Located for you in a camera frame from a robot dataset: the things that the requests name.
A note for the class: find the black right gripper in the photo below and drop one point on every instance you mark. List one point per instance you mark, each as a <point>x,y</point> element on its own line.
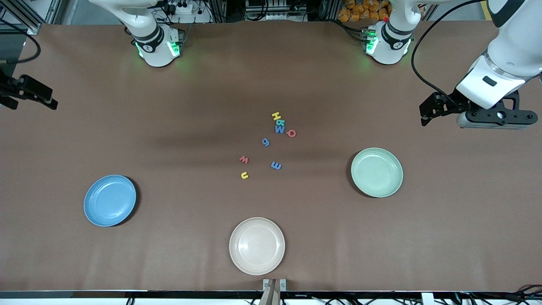
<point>12,87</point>

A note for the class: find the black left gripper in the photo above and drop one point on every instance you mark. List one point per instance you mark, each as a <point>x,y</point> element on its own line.
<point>448,103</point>

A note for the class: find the red foam letter Q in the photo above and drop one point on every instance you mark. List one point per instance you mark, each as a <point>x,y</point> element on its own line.
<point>287,133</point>

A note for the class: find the teal foam letter R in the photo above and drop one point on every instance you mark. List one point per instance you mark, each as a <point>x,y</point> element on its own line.
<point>281,123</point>

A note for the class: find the blue foam capital M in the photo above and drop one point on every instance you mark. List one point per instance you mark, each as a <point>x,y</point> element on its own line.
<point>280,129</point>

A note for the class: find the yellow foam letter H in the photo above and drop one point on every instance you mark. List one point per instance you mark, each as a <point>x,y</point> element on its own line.
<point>275,115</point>

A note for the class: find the blue foam lowercase m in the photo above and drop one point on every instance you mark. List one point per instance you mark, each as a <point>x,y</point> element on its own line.
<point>276,165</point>

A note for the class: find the blue foam letter g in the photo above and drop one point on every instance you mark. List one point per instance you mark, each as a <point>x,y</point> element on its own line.
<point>263,141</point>

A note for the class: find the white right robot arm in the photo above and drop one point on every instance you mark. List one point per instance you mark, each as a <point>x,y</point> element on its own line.
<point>154,51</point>

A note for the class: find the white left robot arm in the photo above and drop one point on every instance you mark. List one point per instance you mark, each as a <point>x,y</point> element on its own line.
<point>512,42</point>

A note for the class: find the green plate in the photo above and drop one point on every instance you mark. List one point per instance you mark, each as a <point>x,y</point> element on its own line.
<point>377,173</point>

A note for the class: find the orange bags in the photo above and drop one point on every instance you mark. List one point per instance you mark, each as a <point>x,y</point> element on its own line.
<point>360,12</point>

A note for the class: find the blue plate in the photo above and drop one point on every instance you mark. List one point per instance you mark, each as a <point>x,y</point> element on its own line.
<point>110,201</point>

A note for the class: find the white power strip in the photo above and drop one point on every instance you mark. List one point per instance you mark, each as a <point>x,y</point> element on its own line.
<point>183,7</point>

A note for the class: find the grey electronics box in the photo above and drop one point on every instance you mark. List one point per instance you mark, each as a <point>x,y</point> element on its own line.
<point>275,8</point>

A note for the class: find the red foam letter w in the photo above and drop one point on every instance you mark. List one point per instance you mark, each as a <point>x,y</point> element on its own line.
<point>244,159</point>

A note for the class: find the beige plate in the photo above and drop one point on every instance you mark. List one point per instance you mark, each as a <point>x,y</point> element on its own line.
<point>257,245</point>

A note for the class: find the aluminium frame profile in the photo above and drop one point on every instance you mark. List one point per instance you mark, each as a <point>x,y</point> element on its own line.
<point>34,29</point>

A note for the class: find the black table edge rail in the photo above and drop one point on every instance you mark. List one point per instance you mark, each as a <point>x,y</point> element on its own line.
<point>169,294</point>

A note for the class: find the grey metal bracket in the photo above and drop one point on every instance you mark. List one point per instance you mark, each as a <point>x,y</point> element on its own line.
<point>265,284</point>

